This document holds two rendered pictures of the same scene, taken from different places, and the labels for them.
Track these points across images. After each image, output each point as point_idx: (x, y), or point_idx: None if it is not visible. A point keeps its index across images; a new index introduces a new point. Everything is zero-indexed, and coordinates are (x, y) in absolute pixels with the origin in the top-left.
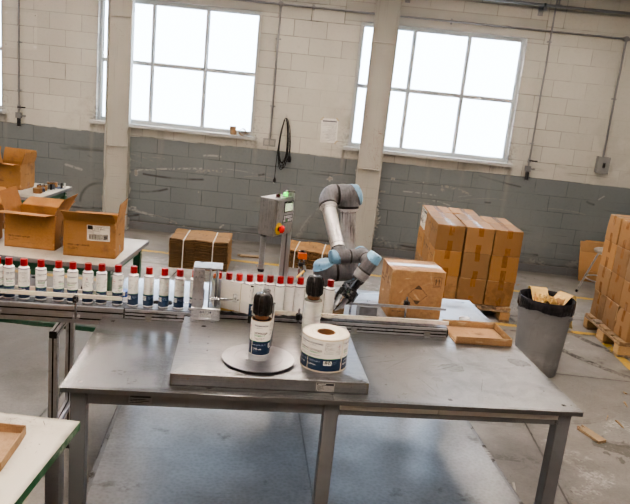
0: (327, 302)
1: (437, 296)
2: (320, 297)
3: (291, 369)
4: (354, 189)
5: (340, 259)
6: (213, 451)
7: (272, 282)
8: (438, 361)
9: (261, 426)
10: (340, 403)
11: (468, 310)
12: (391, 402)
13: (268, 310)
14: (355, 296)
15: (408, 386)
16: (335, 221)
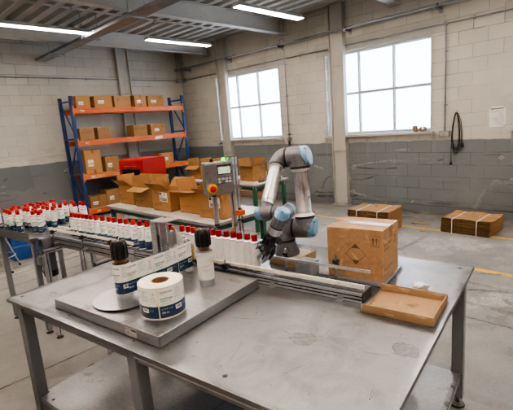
0: (251, 255)
1: (377, 257)
2: (246, 250)
3: (129, 311)
4: (298, 150)
5: (260, 215)
6: None
7: (213, 235)
8: (300, 328)
9: None
10: (126, 351)
11: (451, 276)
12: (163, 362)
13: (116, 255)
14: (269, 250)
15: (213, 349)
16: (270, 181)
